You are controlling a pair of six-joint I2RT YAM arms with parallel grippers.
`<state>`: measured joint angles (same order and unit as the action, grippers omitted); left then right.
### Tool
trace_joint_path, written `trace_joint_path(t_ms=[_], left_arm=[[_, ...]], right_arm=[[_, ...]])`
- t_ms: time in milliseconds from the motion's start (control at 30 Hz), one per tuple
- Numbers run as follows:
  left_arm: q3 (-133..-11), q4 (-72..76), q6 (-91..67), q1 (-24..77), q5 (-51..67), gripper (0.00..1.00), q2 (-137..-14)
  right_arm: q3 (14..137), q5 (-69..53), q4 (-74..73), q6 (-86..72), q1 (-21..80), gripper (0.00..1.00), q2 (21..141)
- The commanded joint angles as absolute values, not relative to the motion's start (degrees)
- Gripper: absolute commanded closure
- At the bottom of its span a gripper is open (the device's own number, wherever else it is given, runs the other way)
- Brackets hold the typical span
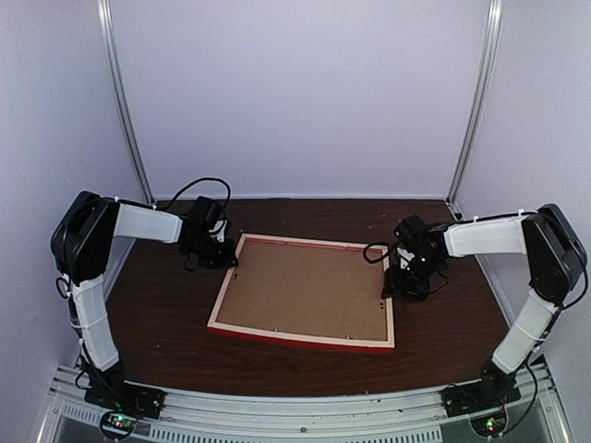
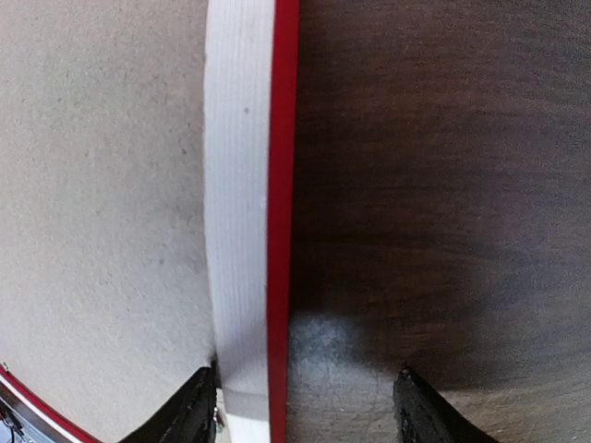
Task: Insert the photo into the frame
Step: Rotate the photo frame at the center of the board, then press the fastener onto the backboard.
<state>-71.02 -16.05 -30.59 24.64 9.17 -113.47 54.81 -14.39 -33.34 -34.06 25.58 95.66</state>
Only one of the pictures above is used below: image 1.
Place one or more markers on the left circuit board with leds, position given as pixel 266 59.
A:
pixel 116 425

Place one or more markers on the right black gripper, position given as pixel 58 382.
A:
pixel 392 281

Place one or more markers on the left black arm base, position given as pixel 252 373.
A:
pixel 109 390

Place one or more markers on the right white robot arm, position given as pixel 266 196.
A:
pixel 554 258

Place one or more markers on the front aluminium rail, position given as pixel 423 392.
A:
pixel 417 415

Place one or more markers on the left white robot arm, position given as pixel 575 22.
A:
pixel 81 245

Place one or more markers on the circuit board with leds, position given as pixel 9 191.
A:
pixel 488 426
pixel 116 425

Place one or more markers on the brown cardboard backing board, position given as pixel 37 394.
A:
pixel 305 290

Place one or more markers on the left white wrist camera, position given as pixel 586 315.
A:
pixel 219 230

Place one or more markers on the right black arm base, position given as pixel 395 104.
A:
pixel 493 389

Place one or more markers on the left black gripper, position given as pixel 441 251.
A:
pixel 226 259

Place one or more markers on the right circuit board with leds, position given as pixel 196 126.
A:
pixel 488 426

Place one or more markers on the left aluminium corner post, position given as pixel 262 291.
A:
pixel 107 28

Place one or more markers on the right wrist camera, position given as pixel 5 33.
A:
pixel 404 258

